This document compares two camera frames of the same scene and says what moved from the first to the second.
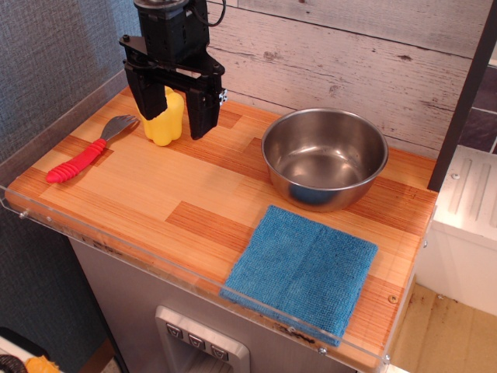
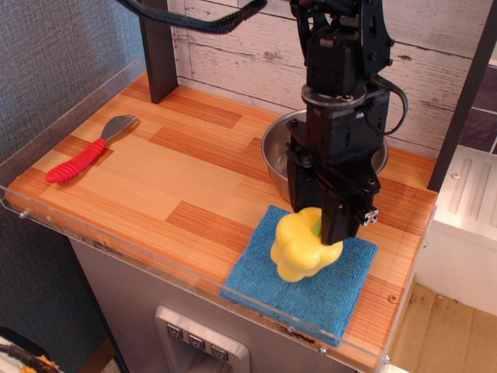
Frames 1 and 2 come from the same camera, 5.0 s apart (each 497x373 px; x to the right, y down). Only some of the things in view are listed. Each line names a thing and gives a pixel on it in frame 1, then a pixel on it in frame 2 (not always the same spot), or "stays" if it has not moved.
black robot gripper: x=172 y=49 to x=340 y=141
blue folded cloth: x=302 y=272 stays
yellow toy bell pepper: x=166 y=127 to x=297 y=247
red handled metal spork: x=68 y=167 stays
